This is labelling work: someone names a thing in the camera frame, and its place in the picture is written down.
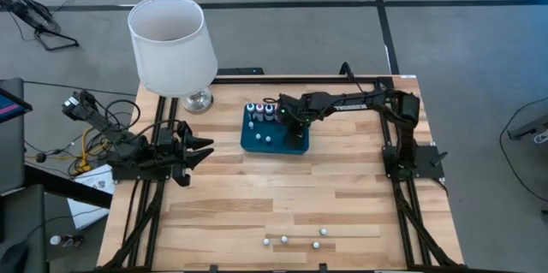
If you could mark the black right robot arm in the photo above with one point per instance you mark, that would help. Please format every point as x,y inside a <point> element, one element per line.
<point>385,102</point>

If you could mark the screen with blue picture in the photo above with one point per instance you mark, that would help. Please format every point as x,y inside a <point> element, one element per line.
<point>10,108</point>

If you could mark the blue plastic tray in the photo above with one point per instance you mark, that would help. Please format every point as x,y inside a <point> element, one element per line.
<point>274,146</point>

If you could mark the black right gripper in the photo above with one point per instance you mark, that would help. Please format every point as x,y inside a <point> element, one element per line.
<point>295,110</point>

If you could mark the black round plug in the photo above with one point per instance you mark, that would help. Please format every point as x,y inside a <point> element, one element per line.
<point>41,157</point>

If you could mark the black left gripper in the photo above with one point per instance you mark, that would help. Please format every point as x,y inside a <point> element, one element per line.
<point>180,153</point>

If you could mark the black beam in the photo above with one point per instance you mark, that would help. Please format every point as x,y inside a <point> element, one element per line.
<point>64,185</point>

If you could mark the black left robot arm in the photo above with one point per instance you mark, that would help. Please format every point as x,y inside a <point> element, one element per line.
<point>124,144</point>

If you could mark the black computer mouse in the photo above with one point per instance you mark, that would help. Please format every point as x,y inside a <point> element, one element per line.
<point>13,260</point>

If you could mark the large pink food colouring bottle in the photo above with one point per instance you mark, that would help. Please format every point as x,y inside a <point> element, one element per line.
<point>259,108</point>

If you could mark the white paper sheet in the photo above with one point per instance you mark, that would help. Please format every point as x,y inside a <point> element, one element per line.
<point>92,213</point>

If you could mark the black table clamp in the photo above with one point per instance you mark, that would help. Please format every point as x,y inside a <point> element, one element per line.
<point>323,268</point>
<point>213,268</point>

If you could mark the white shade table lamp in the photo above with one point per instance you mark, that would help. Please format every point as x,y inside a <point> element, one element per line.
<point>171,63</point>

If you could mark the black flat box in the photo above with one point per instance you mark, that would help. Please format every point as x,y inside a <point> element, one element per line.
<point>240,71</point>

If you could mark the black aluminium table frame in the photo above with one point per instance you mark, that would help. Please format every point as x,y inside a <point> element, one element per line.
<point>257,80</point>

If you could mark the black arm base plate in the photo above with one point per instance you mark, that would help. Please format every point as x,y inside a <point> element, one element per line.
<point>128,175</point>
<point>430,166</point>

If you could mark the large black food colouring bottle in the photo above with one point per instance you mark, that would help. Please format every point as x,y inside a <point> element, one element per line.
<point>269,109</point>

